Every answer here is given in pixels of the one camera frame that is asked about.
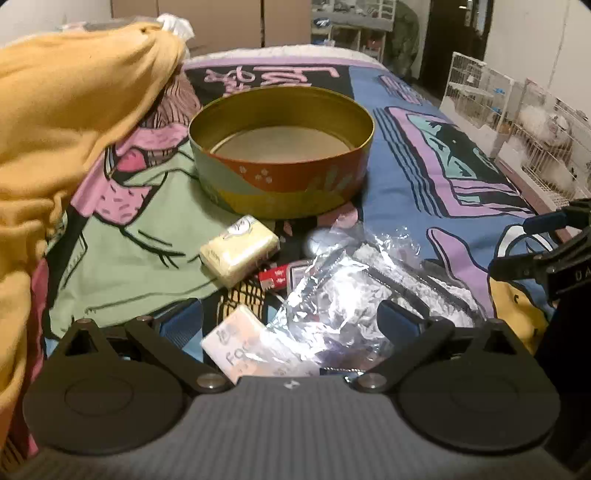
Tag white plastic bag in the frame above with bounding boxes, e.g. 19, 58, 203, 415
156, 13, 195, 41

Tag green jacket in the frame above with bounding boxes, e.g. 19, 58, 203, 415
385, 0, 422, 78

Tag small red packet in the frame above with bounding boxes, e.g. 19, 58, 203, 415
259, 265, 293, 290

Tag grey round object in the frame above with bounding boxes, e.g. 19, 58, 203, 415
302, 227, 345, 258

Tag white wire cage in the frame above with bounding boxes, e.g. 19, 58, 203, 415
441, 52, 515, 160
496, 78, 591, 213

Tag crinkled clear plastic bag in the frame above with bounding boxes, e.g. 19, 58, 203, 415
277, 251, 393, 370

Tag round patterned tin container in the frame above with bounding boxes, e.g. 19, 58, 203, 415
188, 86, 376, 220

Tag storage shelf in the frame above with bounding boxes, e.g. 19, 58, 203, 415
311, 0, 398, 61

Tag clear bag with white contents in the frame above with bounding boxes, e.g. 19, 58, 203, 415
353, 225, 485, 326

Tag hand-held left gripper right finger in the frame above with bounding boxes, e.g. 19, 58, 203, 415
353, 299, 539, 394

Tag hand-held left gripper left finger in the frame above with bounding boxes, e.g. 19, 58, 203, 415
46, 298, 234, 396

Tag white packet with writing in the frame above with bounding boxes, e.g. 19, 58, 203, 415
200, 305, 320, 385

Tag yellow blanket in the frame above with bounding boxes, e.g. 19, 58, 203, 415
0, 19, 186, 418

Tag cardboard boxes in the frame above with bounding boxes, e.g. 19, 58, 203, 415
111, 0, 313, 49

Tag yellow tissue pack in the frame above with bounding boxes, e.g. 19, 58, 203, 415
199, 215, 281, 289

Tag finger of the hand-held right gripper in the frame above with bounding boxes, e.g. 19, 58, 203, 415
523, 198, 591, 237
488, 249, 561, 301

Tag white fluffy animal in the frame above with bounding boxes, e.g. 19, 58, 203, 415
517, 99, 574, 145

